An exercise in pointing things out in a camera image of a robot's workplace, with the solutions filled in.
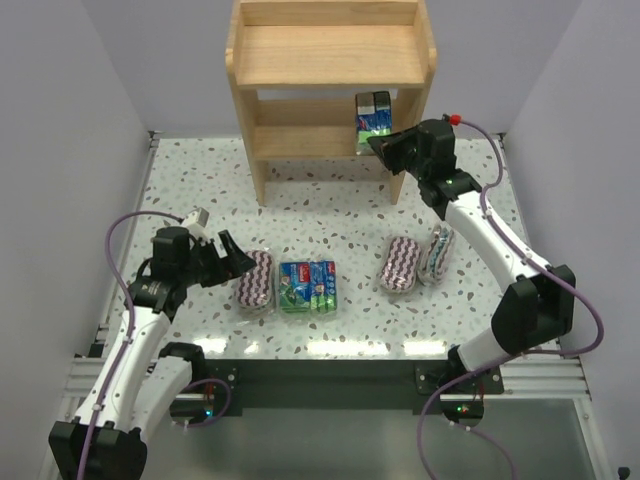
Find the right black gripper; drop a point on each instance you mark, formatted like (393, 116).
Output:
(398, 151)

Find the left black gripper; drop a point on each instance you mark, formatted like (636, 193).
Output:
(215, 262)

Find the green sponge pack dark label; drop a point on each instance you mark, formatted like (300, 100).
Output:
(294, 287)

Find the green sponge pack white label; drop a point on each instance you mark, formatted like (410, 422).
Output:
(373, 118)

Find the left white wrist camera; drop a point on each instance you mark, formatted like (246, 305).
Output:
(196, 222)

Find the red cable connector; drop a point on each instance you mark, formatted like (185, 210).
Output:
(455, 119)

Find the purple wavy sponge pack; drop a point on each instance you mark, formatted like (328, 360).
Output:
(398, 273)
(255, 292)
(435, 257)

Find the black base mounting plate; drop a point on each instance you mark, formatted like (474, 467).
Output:
(329, 384)

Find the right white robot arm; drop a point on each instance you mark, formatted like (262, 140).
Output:
(536, 304)

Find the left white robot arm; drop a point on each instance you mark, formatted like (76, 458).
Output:
(108, 436)

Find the green heavy duty sponge pack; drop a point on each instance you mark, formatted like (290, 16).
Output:
(323, 298)

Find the wooden two-tier shelf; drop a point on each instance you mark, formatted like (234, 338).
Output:
(286, 60)

